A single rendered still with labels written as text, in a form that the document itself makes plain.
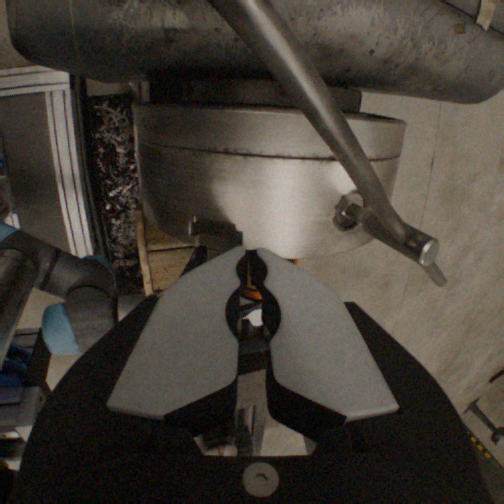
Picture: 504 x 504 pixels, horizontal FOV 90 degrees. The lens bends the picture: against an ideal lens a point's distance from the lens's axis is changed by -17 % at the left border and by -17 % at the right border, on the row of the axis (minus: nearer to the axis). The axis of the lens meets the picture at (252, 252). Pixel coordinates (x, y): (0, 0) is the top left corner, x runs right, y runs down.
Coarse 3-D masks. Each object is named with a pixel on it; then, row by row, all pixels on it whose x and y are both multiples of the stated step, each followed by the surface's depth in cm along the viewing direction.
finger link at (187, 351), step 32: (224, 256) 11; (192, 288) 9; (224, 288) 9; (160, 320) 8; (192, 320) 8; (224, 320) 8; (160, 352) 7; (192, 352) 7; (224, 352) 7; (128, 384) 6; (160, 384) 6; (192, 384) 6; (224, 384) 6; (160, 416) 6; (192, 416) 6; (224, 416) 7
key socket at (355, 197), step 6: (354, 192) 25; (348, 198) 25; (354, 198) 26; (360, 198) 26; (342, 204) 25; (360, 204) 26; (342, 210) 26; (336, 216) 26; (342, 216) 26; (342, 222) 26; (348, 222) 27; (354, 222) 27
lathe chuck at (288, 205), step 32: (160, 160) 26; (192, 160) 24; (224, 160) 23; (256, 160) 22; (288, 160) 22; (320, 160) 23; (384, 160) 26; (160, 192) 28; (192, 192) 25; (224, 192) 24; (256, 192) 24; (288, 192) 24; (320, 192) 24; (352, 192) 25; (160, 224) 30; (192, 224) 28; (256, 224) 25; (288, 224) 25; (320, 224) 25; (352, 224) 27; (288, 256) 26; (320, 256) 27
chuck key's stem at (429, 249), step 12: (348, 204) 26; (348, 216) 26; (360, 216) 24; (372, 216) 23; (372, 228) 23; (384, 228) 22; (384, 240) 22; (396, 240) 21; (420, 240) 19; (432, 240) 19; (408, 252) 20; (420, 252) 19; (432, 252) 19; (420, 264) 19
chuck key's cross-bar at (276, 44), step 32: (224, 0) 6; (256, 0) 6; (256, 32) 7; (288, 32) 7; (288, 64) 8; (320, 96) 9; (320, 128) 10; (352, 160) 12; (384, 192) 16; (384, 224) 18
